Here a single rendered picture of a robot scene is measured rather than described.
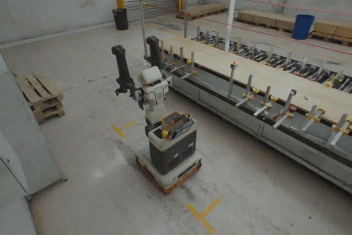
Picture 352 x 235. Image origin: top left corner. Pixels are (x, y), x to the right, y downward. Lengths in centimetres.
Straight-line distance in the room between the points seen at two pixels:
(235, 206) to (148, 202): 100
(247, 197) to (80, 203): 196
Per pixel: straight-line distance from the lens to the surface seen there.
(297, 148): 319
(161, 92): 226
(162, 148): 218
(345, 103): 316
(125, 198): 279
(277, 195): 297
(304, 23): 815
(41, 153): 280
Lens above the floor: 235
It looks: 35 degrees down
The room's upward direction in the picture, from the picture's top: 1 degrees counter-clockwise
